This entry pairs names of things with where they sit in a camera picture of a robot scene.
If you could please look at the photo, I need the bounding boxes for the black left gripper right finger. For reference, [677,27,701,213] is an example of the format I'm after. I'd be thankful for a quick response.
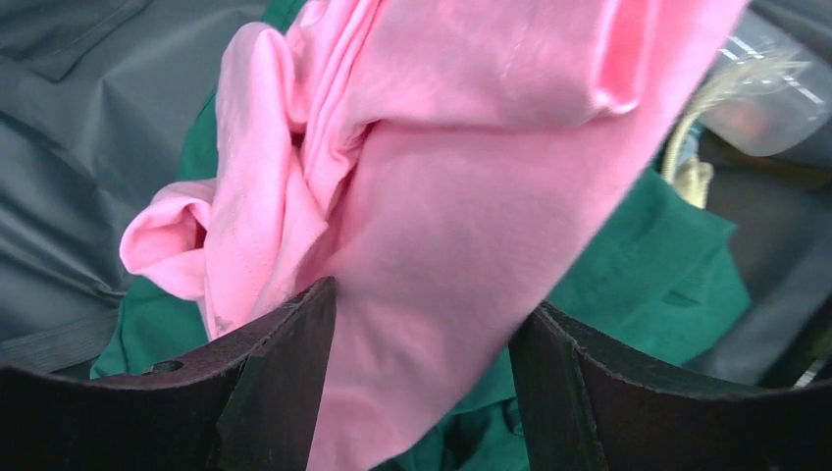
[509,304,831,470]

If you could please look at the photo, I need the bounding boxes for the beige sandal shoe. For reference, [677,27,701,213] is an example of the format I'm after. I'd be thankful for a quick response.
[660,50,811,209]

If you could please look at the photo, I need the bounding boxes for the clear plastic cup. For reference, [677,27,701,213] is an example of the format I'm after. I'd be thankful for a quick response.
[698,11,831,157]

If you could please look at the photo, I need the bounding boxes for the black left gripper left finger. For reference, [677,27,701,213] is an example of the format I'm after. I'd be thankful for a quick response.
[1,278,336,470]

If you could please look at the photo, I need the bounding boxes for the black white space suitcase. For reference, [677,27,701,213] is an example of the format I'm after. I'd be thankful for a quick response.
[1,1,831,388]

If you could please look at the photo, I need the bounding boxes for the pink garment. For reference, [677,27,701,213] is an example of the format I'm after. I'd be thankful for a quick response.
[121,1,746,470]

